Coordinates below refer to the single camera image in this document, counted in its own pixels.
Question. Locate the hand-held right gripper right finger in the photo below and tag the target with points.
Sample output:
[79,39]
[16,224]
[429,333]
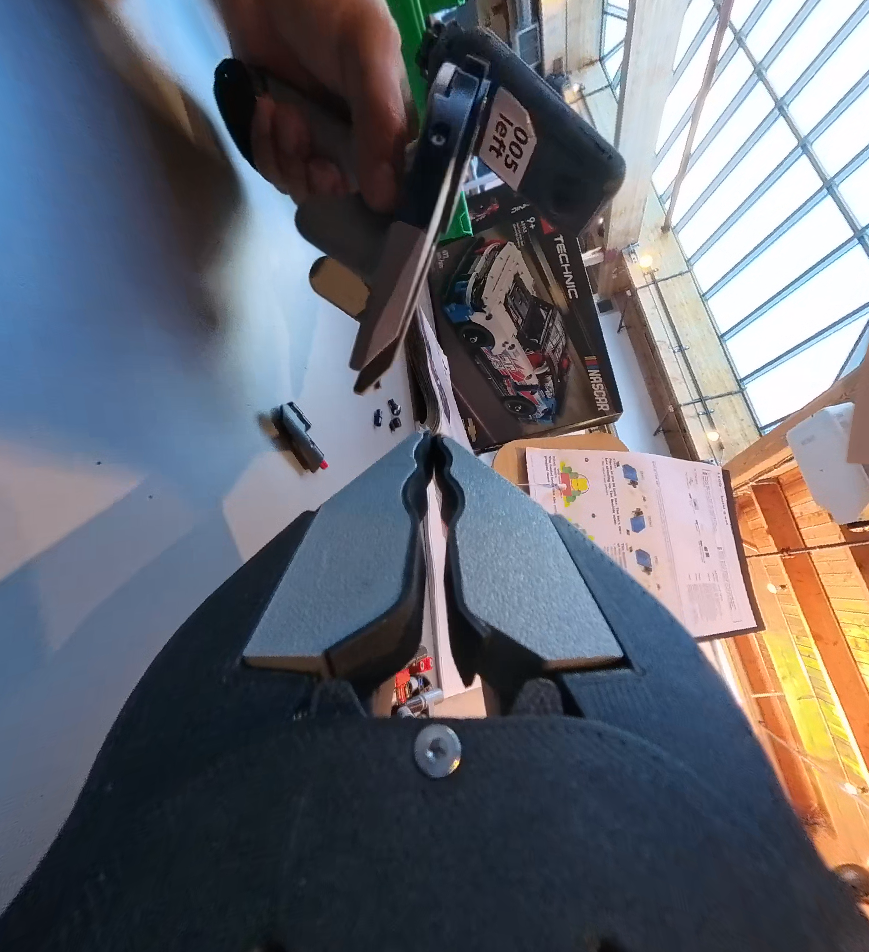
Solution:
[531,587]

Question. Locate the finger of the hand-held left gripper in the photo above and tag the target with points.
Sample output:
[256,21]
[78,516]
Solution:
[375,368]
[401,297]

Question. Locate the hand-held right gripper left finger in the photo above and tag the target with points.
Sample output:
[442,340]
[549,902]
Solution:
[338,580]

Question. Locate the black brick with red pin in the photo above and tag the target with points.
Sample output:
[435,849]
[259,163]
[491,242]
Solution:
[300,439]

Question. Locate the toy brick car chassis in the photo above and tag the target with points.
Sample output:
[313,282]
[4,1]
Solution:
[408,680]

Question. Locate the grey desk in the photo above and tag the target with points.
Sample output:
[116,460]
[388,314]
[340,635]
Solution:
[70,372]

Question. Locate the person's left hand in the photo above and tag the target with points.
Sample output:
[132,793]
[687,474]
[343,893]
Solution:
[330,74]

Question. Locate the open instruction booklet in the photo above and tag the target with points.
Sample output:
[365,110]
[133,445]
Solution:
[431,372]

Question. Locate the black toy car box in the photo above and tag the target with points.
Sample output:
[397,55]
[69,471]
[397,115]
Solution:
[524,335]

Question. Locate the wooden backing board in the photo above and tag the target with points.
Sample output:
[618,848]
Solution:
[509,461]

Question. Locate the printed instruction sheet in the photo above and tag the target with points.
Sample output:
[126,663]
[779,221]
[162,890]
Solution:
[665,550]

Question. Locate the glass skylight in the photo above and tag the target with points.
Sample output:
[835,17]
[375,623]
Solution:
[777,186]

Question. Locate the green plastic bin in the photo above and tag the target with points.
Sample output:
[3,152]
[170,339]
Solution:
[405,44]

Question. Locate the white box device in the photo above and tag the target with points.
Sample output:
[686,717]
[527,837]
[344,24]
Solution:
[829,461]

